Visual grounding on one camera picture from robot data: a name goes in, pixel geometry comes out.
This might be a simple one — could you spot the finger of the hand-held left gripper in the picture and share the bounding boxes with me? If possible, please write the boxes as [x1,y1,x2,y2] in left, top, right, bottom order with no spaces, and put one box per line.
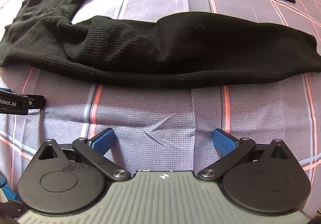
[27,96,46,109]

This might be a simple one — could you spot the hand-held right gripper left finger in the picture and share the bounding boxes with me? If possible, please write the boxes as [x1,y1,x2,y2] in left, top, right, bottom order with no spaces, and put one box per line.
[35,128,131,182]

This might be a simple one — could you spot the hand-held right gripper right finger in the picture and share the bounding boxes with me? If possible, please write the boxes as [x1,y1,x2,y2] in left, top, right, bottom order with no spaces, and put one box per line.
[197,128,294,181]

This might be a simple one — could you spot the black knit pants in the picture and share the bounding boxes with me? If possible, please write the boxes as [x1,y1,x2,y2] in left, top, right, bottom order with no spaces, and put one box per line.
[0,0,321,89]

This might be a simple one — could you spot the plaid purple bed sheet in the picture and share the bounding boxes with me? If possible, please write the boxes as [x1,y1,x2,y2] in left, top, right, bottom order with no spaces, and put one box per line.
[0,0,321,224]

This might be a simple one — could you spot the black cable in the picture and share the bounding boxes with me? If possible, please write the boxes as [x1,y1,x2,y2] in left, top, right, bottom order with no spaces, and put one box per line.
[0,171,8,190]

